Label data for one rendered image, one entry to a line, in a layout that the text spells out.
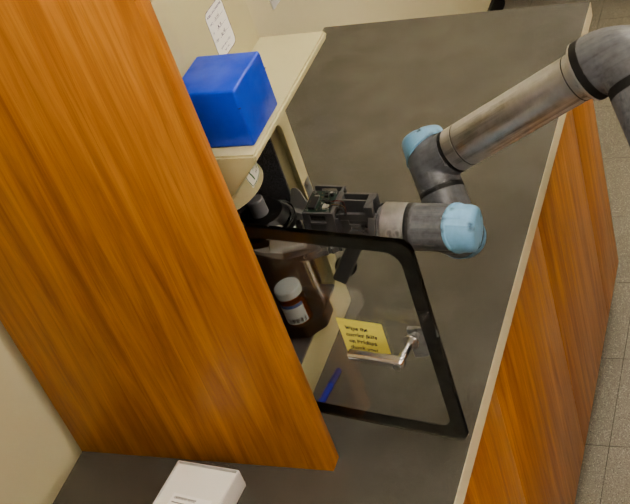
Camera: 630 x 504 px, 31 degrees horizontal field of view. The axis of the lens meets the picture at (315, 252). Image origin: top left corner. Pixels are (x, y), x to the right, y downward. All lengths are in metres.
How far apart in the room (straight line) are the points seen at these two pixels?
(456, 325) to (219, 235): 0.62
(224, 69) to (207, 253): 0.25
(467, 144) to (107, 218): 0.58
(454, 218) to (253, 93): 0.38
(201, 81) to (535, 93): 0.50
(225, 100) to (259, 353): 0.39
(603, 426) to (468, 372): 1.17
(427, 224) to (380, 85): 1.04
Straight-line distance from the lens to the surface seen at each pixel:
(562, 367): 2.61
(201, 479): 1.87
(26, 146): 1.58
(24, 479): 2.02
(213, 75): 1.55
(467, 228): 1.71
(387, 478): 1.81
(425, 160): 1.84
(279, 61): 1.72
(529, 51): 2.70
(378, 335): 1.64
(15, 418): 1.98
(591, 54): 1.67
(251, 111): 1.54
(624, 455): 2.98
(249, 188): 1.79
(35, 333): 1.87
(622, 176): 3.82
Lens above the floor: 2.30
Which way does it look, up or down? 37 degrees down
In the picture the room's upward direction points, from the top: 20 degrees counter-clockwise
